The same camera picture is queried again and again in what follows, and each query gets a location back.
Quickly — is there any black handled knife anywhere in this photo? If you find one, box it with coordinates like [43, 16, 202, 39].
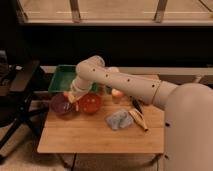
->
[132, 99, 143, 114]

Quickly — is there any black office chair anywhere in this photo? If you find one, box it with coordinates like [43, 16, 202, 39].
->
[0, 49, 51, 164]

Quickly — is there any blue grey cloth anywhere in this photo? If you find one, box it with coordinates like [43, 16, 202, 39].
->
[105, 109, 133, 130]

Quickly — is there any red yellow apple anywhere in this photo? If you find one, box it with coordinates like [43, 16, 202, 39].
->
[111, 89, 124, 98]

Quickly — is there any yellow banana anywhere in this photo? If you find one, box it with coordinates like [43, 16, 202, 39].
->
[129, 109, 148, 131]

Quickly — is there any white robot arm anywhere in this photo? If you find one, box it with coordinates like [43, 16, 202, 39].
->
[68, 56, 213, 171]

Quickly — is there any red bowl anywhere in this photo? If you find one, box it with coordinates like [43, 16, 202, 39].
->
[79, 93, 102, 114]

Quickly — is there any purple bowl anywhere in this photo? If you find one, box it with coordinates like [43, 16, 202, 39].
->
[49, 93, 76, 115]

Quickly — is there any green plastic tray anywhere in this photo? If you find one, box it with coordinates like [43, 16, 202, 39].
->
[47, 64, 100, 95]

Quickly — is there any wooden folding table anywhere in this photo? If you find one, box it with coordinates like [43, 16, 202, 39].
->
[37, 85, 164, 153]

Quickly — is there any white cup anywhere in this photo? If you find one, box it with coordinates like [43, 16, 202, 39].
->
[108, 67, 120, 73]

